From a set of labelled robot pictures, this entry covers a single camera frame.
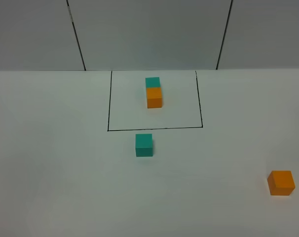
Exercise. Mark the template orange cube block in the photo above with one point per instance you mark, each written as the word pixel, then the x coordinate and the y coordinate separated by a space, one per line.
pixel 154 97

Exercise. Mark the template teal cube block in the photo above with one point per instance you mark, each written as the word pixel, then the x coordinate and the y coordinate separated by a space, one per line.
pixel 152 82

